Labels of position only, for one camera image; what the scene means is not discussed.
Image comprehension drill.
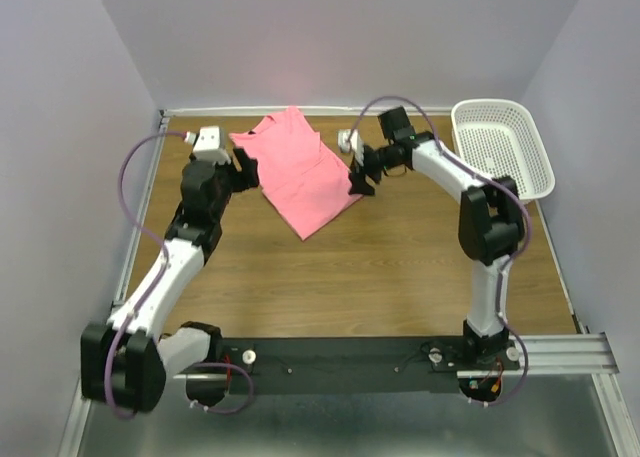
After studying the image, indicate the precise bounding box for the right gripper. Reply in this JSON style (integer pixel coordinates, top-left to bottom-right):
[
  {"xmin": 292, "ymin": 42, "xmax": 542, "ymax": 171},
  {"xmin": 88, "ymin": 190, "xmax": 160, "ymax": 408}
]
[{"xmin": 346, "ymin": 143, "xmax": 398, "ymax": 198}]

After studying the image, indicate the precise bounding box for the pink t shirt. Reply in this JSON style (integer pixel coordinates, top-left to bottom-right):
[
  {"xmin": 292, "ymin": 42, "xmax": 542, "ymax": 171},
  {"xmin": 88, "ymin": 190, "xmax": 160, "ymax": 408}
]
[{"xmin": 230, "ymin": 106, "xmax": 360, "ymax": 240}]

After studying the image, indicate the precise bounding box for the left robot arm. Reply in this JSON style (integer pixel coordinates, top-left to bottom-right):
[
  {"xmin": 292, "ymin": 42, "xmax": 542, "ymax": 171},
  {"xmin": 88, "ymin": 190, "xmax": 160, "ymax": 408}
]
[{"xmin": 80, "ymin": 148, "xmax": 259, "ymax": 419}]

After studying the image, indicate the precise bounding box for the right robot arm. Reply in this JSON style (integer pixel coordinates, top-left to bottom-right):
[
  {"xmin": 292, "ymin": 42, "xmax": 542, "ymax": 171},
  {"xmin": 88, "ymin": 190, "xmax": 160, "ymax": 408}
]
[{"xmin": 337, "ymin": 106, "xmax": 531, "ymax": 369}]

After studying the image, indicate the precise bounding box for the white plastic basket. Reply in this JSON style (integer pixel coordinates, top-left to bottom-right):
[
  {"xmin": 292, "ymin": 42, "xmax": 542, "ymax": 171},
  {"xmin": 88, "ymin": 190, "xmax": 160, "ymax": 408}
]
[{"xmin": 451, "ymin": 98, "xmax": 555, "ymax": 202}]

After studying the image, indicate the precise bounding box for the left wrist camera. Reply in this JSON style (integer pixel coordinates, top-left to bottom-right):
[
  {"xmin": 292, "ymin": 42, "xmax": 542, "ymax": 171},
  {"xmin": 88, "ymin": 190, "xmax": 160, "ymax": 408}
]
[{"xmin": 184, "ymin": 126, "xmax": 231, "ymax": 165}]

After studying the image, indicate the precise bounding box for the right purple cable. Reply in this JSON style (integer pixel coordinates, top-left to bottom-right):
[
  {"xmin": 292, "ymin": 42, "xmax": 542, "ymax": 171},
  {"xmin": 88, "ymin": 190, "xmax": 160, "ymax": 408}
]
[{"xmin": 344, "ymin": 95, "xmax": 534, "ymax": 409}]

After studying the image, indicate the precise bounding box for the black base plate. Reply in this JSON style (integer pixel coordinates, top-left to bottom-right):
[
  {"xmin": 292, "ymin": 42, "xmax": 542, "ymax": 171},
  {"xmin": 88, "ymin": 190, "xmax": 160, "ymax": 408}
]
[{"xmin": 184, "ymin": 334, "xmax": 521, "ymax": 398}]

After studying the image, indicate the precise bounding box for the aluminium frame rail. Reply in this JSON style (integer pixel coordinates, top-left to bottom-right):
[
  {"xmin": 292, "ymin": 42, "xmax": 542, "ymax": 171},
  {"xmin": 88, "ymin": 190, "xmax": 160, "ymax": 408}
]
[{"xmin": 54, "ymin": 107, "xmax": 624, "ymax": 457}]

